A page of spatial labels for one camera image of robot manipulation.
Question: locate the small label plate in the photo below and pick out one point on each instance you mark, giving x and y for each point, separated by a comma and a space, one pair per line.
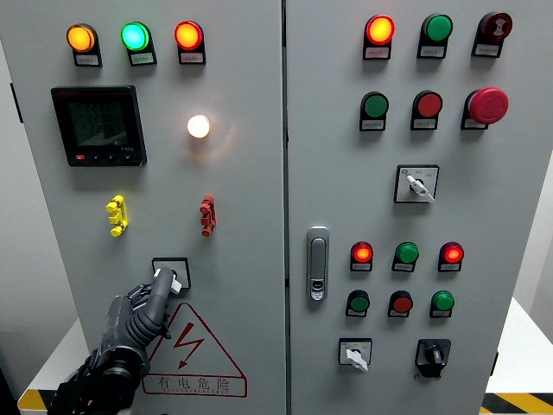
192, 58
354, 314
424, 124
402, 267
472, 124
377, 52
449, 267
142, 59
372, 125
397, 315
439, 314
360, 267
431, 52
87, 60
485, 51

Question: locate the red warning triangle sticker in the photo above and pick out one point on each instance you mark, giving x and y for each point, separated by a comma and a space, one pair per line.
187, 342

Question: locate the white round lamp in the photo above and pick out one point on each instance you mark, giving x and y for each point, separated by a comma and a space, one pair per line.
198, 126

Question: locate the grey cabinet door with lock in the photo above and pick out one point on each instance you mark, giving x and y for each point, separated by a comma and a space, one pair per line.
334, 173

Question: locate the small green lamp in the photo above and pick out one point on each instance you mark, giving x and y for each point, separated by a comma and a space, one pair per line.
407, 253

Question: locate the small red lit lamp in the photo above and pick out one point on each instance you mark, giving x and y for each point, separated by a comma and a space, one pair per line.
452, 254
362, 253

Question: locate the black and yellow striped tape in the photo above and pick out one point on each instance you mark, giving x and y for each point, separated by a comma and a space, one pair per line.
30, 401
516, 404

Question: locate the green lit round lamp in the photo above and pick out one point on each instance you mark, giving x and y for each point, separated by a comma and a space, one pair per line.
135, 36

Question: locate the silver door lock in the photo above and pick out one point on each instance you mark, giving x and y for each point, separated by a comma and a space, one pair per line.
317, 255

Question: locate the small red push button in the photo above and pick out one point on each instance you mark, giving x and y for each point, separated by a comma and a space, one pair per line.
402, 304

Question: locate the black cabinet hinge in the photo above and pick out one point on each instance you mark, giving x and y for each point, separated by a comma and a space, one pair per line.
17, 104
494, 364

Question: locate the large green round lamp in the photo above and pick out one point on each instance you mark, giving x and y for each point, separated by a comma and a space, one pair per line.
438, 28

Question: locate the grey cabinet door with display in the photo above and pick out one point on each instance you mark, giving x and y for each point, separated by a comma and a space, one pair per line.
239, 173

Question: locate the black display meter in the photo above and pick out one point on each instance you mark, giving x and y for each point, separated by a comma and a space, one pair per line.
98, 125

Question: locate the yellow round lamp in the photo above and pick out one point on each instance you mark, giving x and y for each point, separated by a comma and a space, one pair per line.
80, 38

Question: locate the small green push button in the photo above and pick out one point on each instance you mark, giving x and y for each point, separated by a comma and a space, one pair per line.
443, 301
359, 303

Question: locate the red lit round lamp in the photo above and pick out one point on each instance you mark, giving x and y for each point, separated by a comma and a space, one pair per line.
188, 35
380, 30

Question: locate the large red stop button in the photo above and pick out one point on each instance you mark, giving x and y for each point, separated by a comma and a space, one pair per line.
488, 106

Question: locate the dark red buzzer lamp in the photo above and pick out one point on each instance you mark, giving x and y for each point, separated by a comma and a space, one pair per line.
498, 27

